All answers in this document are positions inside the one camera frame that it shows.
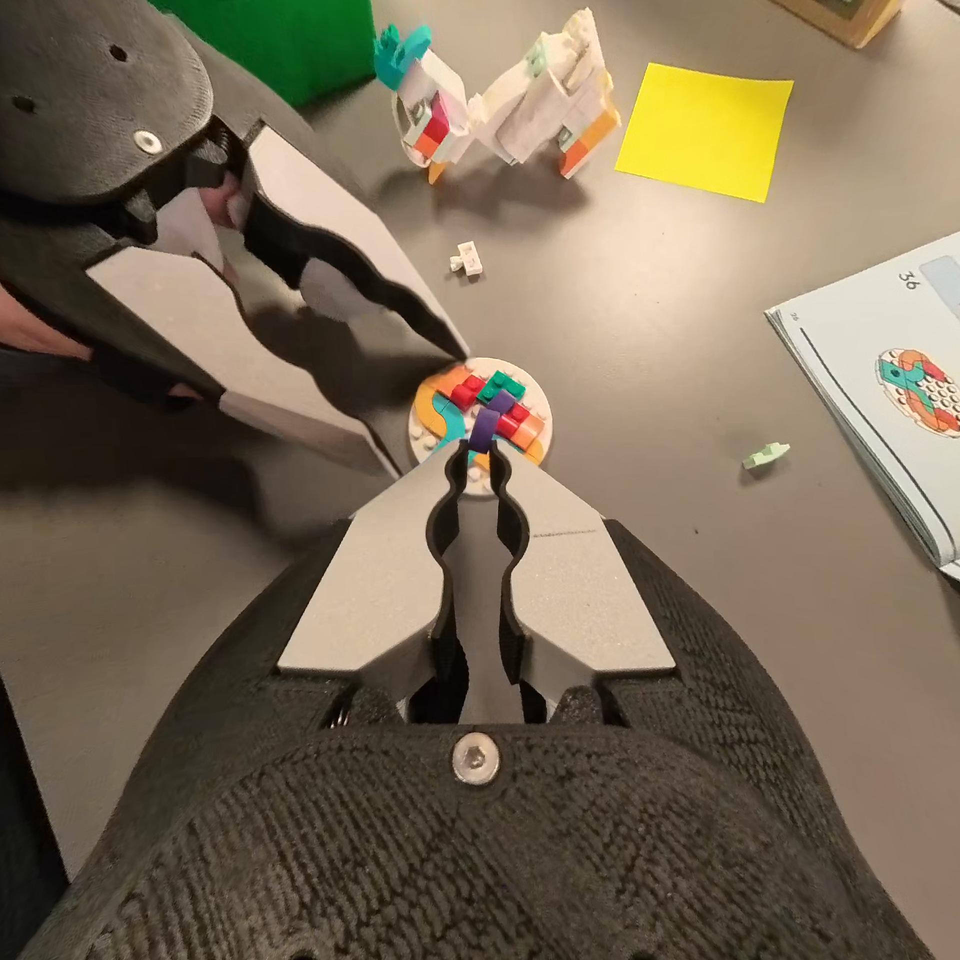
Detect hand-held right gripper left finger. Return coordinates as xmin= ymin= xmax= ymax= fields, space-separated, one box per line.
xmin=277 ymin=438 xmax=462 ymax=719

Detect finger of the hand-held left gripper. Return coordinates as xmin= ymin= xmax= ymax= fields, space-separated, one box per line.
xmin=86 ymin=191 xmax=404 ymax=481
xmin=238 ymin=122 xmax=471 ymax=363

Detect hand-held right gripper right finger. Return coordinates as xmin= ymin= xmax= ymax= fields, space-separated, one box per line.
xmin=487 ymin=438 xmax=678 ymax=715

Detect stack of green storage bins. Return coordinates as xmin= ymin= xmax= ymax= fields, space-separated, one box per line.
xmin=150 ymin=0 xmax=376 ymax=108

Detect white lego model with coloured bricks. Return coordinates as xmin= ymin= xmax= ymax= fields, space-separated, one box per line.
xmin=408 ymin=357 xmax=555 ymax=500

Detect purple lego piece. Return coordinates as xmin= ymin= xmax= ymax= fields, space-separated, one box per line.
xmin=468 ymin=408 xmax=515 ymax=453

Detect white lego bird model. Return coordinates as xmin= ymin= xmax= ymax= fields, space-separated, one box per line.
xmin=373 ymin=7 xmax=624 ymax=185

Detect lego instruction booklet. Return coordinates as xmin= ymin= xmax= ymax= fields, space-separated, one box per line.
xmin=765 ymin=232 xmax=960 ymax=582

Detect colourful lego set box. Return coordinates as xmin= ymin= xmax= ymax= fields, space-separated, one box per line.
xmin=772 ymin=0 xmax=901 ymax=50

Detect person's left hand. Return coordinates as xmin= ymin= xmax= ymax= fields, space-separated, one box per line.
xmin=0 ymin=285 xmax=95 ymax=363

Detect yellow sticky note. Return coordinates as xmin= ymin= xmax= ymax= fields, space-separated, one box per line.
xmin=615 ymin=62 xmax=795 ymax=205

